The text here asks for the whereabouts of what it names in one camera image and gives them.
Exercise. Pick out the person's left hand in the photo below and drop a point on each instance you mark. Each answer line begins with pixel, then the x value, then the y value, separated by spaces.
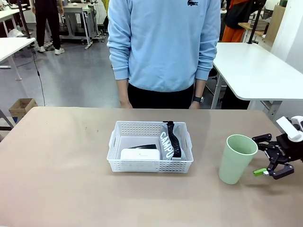
pixel 194 106

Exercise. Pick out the person's left forearm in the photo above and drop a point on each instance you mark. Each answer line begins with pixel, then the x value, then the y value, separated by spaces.
pixel 200 87

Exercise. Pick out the white plastic bag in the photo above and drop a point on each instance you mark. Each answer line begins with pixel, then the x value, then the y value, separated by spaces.
pixel 15 33

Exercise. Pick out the open cardboard box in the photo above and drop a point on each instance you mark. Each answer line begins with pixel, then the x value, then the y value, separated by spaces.
pixel 22 106

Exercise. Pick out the bystander in black clothes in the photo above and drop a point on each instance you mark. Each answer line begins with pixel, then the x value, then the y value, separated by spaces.
pixel 47 23

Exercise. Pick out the white rectangular case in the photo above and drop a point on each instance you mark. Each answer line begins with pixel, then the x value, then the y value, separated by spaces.
pixel 139 154

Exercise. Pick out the black wrist watch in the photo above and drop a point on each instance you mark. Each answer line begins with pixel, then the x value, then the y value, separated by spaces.
pixel 198 99

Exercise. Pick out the light green plastic cup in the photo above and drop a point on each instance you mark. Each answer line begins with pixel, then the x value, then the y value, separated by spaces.
pixel 232 165

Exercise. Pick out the grey workbench on wheels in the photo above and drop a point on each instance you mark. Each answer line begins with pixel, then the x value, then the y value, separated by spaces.
pixel 78 10

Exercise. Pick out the black stand pole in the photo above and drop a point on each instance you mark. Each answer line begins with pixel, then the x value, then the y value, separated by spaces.
pixel 254 23
pixel 24 21

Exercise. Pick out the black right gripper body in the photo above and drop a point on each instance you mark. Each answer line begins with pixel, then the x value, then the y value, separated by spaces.
pixel 286 151

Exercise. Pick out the tall brown cardboard box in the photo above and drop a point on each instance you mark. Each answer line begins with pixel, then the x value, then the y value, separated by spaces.
pixel 275 21

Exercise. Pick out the dark grey metal frame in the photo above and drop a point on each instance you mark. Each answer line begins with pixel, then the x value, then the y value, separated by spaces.
pixel 6 120

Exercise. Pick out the large white curved-edge table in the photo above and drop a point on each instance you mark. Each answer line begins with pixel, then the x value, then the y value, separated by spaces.
pixel 255 71

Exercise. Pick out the long white desk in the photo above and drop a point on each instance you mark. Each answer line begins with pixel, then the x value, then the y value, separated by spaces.
pixel 7 14

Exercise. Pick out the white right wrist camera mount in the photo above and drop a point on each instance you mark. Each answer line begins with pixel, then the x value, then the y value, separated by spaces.
pixel 290 130

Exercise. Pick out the bystander in orange trousers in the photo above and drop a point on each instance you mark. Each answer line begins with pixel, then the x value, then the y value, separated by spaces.
pixel 236 23

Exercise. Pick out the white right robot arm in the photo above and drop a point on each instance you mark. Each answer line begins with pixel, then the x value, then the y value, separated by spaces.
pixel 298 120

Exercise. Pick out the wooden top table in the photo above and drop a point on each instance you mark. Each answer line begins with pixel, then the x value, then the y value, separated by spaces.
pixel 246 26

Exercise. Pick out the white table with slanted leg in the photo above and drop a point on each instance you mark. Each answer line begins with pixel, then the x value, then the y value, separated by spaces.
pixel 14 46

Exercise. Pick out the bystander in yellow jacket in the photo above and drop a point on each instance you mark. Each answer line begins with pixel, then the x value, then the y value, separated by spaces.
pixel 106 11

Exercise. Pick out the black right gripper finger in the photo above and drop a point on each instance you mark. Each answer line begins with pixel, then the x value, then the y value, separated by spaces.
pixel 266 142
pixel 280 171

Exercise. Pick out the white perforated plastic basket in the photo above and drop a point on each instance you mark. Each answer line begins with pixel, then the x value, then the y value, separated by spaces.
pixel 113 165

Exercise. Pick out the person's right hand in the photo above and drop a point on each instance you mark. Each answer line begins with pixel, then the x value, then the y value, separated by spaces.
pixel 126 104

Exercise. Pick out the person's right forearm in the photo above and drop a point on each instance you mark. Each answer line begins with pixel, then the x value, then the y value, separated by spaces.
pixel 123 89

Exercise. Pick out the person in light blue sweater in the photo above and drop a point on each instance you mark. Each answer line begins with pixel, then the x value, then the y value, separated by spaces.
pixel 163 47

